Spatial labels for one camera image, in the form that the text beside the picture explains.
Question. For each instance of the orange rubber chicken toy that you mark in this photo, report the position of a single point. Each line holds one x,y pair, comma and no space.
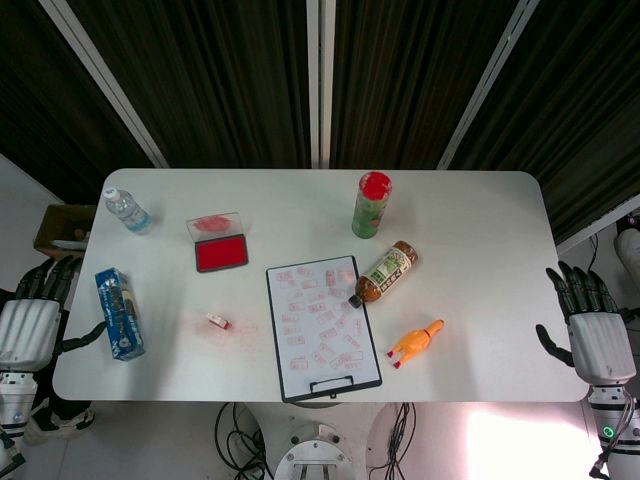
415,342

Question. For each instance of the blue carton box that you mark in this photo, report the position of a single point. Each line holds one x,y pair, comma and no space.
120,315

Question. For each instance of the white red rubber stamp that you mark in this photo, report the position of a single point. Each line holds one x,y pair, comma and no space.
218,320

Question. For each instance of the white partition post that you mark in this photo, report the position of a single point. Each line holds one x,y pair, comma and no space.
487,85
597,225
105,85
319,85

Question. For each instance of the green tube can red lid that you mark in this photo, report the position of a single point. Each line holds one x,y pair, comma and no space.
371,210

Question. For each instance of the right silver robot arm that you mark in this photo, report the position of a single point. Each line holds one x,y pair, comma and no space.
607,415

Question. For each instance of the red ink pad open lid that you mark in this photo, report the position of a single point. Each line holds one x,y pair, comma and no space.
222,255

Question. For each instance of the black clipboard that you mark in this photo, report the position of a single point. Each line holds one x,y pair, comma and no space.
332,386

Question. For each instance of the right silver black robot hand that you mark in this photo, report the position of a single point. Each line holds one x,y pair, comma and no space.
600,345

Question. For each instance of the dark pleated curtain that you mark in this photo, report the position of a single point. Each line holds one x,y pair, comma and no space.
225,75

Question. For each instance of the white robot torso base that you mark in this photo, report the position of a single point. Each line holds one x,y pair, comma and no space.
312,455

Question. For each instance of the brown cardboard box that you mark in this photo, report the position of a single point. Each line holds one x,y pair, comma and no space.
62,225

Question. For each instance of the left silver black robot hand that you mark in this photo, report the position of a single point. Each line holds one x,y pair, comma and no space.
27,330

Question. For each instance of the brown tea bottle green label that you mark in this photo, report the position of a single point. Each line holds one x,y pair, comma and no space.
387,272

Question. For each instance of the clear water bottle blue label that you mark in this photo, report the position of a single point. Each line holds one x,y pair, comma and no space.
130,212

